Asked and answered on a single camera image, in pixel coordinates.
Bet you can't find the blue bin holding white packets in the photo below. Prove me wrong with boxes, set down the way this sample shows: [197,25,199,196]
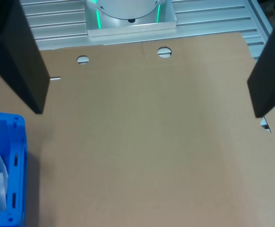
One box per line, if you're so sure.
[0,110,28,227]

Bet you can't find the brown cardboard sheet with holes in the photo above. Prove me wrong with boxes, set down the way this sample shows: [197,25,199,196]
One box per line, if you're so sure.
[0,32,275,227]

